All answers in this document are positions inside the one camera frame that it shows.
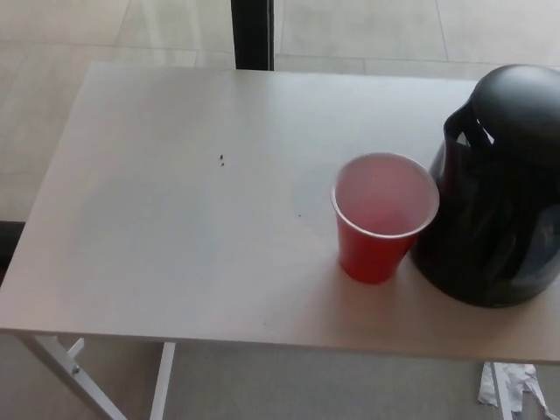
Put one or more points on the straight white metal table leg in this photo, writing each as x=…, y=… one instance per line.
x=163, y=385
x=503, y=394

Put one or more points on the slanted white metal table leg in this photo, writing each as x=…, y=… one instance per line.
x=61, y=367

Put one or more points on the black electric kettle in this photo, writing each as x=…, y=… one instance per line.
x=494, y=227

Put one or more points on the red plastic cup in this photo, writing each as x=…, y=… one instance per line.
x=372, y=254

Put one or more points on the black vertical window post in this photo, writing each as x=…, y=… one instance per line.
x=253, y=35

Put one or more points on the crumpled white paper scrap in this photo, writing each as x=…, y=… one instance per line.
x=525, y=385

